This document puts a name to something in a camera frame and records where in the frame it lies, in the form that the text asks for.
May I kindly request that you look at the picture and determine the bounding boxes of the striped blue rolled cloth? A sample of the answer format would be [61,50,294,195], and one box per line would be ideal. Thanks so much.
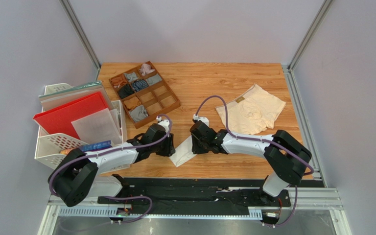
[131,79,149,92]

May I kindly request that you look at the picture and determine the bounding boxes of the grey rolled cloth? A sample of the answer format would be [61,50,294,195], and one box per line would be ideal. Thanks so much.
[130,105,149,122]
[124,72,139,82]
[146,74,162,86]

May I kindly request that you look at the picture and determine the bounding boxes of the white file rack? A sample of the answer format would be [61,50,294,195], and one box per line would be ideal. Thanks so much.
[34,100,127,169]

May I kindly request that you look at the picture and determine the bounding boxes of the grey folder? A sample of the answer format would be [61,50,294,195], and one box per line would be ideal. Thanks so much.
[39,81,114,111]

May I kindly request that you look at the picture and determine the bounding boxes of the orange rolled cloth top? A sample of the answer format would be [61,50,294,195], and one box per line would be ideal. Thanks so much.
[110,74,128,88]

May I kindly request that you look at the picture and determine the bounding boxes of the orange rolled cloth lower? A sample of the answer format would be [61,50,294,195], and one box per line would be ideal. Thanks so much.
[123,96,142,111]

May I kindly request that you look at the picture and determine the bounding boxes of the red folder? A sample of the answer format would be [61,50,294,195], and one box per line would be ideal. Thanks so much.
[33,92,109,139]

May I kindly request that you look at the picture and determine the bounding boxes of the grey rolled cloth right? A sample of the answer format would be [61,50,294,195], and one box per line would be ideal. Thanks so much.
[146,74,162,86]

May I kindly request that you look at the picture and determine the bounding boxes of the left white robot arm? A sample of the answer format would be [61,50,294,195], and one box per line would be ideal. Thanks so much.
[48,120,175,207]

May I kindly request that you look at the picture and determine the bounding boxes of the beige boxer shorts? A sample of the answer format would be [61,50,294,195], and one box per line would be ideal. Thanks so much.
[227,84,286,135]

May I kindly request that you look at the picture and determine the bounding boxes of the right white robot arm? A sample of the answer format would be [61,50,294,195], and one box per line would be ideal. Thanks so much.
[190,120,313,197]

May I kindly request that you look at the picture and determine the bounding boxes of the purple book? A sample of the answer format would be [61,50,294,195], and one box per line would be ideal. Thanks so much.
[79,141,112,152]

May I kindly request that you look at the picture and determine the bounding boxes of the orange rolled cloth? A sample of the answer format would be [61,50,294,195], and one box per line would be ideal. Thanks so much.
[123,96,142,111]
[110,74,128,88]

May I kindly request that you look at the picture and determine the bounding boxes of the brown compartment organizer box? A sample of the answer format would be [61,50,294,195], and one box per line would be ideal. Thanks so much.
[109,61,181,129]

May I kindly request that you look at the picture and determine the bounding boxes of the pink rolled cloth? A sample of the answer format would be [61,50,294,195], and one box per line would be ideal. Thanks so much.
[139,63,155,76]

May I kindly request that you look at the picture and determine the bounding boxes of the black rolled cloth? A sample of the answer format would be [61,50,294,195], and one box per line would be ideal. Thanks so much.
[117,84,135,99]

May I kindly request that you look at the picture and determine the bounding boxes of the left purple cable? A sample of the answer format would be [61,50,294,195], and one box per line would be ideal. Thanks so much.
[48,114,173,196]

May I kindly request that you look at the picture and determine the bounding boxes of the translucent white folder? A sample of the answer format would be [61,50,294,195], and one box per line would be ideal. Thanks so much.
[71,108,123,145]

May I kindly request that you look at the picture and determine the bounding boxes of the grey rolled cloth lower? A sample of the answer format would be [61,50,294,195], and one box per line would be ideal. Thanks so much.
[130,105,149,122]

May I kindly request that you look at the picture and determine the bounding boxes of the grey rolled cloth top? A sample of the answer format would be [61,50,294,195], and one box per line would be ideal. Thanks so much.
[124,72,139,82]

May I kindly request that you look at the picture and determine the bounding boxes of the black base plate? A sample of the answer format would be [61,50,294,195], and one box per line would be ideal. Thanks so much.
[97,177,291,216]

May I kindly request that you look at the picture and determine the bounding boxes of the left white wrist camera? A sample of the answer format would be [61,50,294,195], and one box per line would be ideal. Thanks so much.
[156,114,172,133]

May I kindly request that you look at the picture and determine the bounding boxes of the white underwear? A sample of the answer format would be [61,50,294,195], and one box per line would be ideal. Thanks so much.
[169,137,196,167]

